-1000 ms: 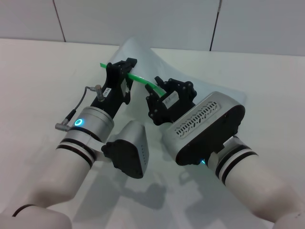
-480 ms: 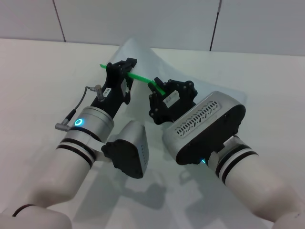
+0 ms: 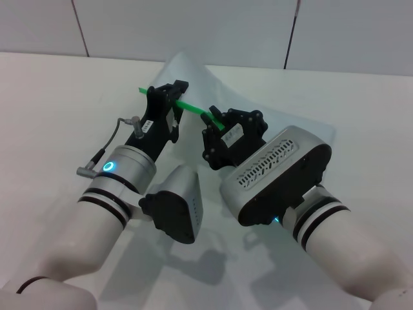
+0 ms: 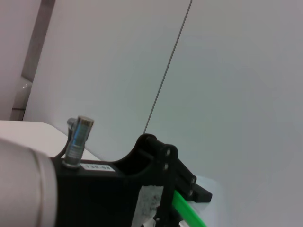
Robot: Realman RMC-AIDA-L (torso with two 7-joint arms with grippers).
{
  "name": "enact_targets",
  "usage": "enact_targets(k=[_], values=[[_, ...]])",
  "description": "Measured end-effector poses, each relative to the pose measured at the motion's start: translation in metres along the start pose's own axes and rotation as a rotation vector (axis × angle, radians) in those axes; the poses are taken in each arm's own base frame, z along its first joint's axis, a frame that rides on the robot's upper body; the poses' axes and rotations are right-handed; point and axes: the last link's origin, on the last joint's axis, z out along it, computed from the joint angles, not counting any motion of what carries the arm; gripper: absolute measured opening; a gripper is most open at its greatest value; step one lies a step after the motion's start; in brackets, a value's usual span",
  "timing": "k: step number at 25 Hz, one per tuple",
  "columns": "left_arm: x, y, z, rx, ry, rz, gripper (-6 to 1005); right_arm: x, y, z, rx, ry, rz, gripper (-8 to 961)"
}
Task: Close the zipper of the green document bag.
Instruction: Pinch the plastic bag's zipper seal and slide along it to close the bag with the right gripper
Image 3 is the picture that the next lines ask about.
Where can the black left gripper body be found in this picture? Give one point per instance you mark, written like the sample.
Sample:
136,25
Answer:
155,129

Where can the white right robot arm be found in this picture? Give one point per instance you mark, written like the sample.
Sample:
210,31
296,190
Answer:
348,245

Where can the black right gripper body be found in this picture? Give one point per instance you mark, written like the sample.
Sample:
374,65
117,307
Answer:
242,145

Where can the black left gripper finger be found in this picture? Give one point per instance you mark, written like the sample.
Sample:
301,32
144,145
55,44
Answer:
175,126
167,92

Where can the clear green-zip document bag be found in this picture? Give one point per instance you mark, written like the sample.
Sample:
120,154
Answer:
226,93

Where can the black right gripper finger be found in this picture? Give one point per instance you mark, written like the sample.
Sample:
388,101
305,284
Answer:
251,117
214,148

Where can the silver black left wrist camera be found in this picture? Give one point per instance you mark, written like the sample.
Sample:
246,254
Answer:
177,206

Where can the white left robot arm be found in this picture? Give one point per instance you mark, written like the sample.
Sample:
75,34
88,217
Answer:
80,232

